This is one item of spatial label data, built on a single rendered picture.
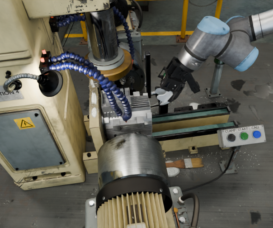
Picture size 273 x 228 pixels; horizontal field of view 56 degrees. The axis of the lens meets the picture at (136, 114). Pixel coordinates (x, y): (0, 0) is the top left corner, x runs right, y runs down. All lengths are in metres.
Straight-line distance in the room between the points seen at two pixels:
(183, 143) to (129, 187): 0.73
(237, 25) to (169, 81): 0.31
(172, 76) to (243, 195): 0.62
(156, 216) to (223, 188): 0.71
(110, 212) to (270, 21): 0.79
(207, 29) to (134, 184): 0.52
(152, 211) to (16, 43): 0.52
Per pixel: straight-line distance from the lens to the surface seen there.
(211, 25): 0.85
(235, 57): 0.90
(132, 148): 0.87
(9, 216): 1.30
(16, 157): 1.09
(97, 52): 0.89
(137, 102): 1.09
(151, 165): 0.85
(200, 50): 0.87
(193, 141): 1.28
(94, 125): 0.98
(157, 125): 1.29
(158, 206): 0.57
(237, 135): 1.07
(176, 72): 0.93
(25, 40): 0.73
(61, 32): 3.97
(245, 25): 1.01
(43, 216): 1.24
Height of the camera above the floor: 1.87
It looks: 47 degrees down
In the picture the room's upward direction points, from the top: 5 degrees counter-clockwise
